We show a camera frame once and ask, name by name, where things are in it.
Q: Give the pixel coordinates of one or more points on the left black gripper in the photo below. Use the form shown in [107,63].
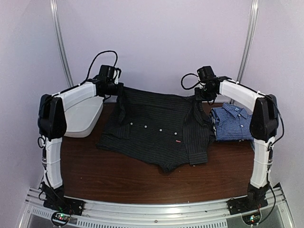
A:
[119,90]

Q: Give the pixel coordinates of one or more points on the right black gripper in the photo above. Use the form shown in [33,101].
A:
[199,98]

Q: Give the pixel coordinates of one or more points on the right circuit board with leds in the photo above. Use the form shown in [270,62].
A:
[251,219]

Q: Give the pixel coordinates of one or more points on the white plastic basin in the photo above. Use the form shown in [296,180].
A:
[82,117]

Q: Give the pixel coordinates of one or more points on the circuit board with leds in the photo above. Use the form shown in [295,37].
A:
[251,219]
[60,219]

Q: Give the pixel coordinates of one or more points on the black pinstriped long sleeve shirt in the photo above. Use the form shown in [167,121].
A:
[161,129]

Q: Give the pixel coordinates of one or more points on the left circuit board with leds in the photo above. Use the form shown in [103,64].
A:
[60,219]

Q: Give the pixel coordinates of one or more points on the aluminium frame post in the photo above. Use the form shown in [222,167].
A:
[252,23]
[60,42]

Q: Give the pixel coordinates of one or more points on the blue checked shirt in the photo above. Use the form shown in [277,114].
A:
[231,123]

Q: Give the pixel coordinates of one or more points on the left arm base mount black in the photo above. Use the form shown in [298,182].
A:
[55,199]

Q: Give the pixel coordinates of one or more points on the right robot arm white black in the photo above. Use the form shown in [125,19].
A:
[264,123]

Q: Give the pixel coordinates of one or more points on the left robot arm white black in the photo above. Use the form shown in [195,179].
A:
[52,121]

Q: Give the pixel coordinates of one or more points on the front aluminium rail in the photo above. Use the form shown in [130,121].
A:
[209,214]

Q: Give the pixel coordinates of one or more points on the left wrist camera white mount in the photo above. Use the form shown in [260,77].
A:
[117,74]

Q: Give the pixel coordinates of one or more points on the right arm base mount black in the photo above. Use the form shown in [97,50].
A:
[254,200]

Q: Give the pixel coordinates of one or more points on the left aluminium frame post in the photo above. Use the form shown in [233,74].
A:
[60,42]

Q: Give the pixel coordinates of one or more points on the right aluminium frame post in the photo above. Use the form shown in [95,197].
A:
[252,23]

